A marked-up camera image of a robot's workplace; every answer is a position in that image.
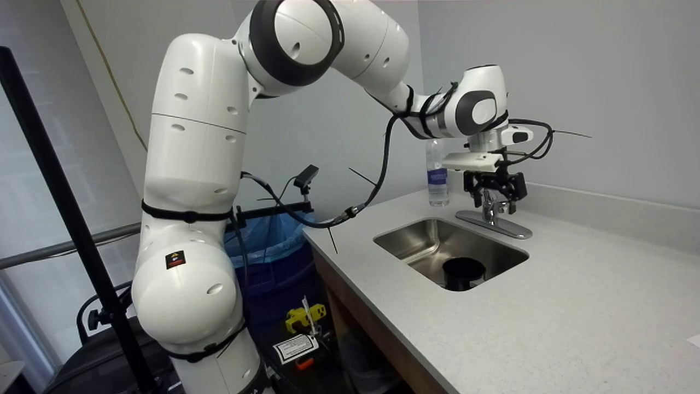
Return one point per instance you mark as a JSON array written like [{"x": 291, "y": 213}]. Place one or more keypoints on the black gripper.
[{"x": 491, "y": 181}]

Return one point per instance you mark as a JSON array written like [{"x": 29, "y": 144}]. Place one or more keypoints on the chrome sink faucet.
[{"x": 499, "y": 225}]

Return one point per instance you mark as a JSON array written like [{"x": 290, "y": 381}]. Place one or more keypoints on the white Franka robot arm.
[{"x": 219, "y": 182}]

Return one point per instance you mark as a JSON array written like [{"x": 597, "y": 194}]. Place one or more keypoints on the clear smartwater bottle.
[{"x": 438, "y": 178}]

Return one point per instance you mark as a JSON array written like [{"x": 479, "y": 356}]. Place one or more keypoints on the stainless steel sink basin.
[{"x": 438, "y": 243}]

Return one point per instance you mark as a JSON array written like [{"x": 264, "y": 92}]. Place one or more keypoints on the yellow toy figure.
[{"x": 304, "y": 319}]

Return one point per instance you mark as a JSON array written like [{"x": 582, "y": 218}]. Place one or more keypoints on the blue lined trash bin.
[{"x": 275, "y": 270}]

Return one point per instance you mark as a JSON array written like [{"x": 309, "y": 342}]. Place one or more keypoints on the white printed label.
[{"x": 297, "y": 350}]

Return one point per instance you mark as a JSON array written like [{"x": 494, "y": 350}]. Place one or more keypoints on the black tripod pole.
[{"x": 68, "y": 219}]

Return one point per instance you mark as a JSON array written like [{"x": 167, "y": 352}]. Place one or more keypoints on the black bag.
[{"x": 94, "y": 364}]

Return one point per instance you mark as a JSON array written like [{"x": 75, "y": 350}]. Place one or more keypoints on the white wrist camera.
[{"x": 474, "y": 160}]

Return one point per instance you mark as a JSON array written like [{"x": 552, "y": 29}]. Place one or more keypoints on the black camera on rod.
[{"x": 308, "y": 178}]

